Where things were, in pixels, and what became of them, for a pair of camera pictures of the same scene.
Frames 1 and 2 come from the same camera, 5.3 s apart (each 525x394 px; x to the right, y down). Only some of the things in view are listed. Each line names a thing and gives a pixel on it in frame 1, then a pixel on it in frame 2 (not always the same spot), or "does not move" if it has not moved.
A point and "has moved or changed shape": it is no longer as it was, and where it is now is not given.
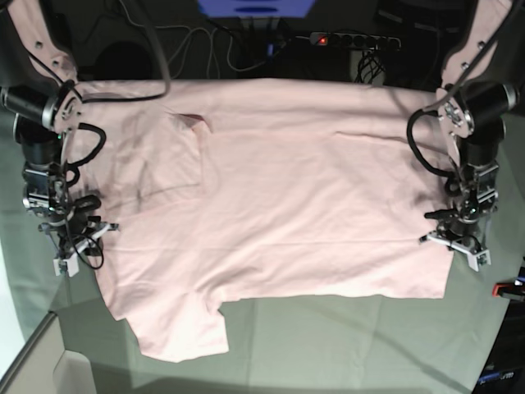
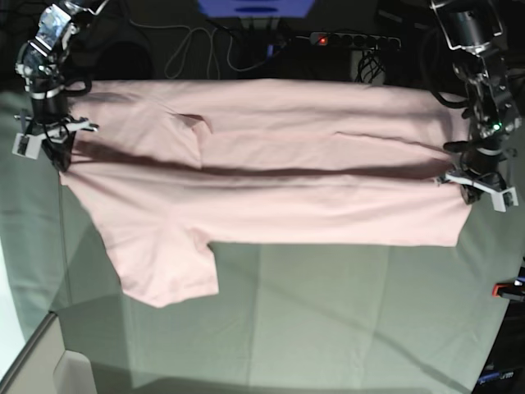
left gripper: [72, 236] -> [34, 134]
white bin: [46, 367] does not move
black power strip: [355, 40] does not move
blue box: [257, 8] does not move
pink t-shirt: [253, 190] has moved or changed shape
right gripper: [459, 235] -> [492, 182]
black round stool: [123, 60] does not move
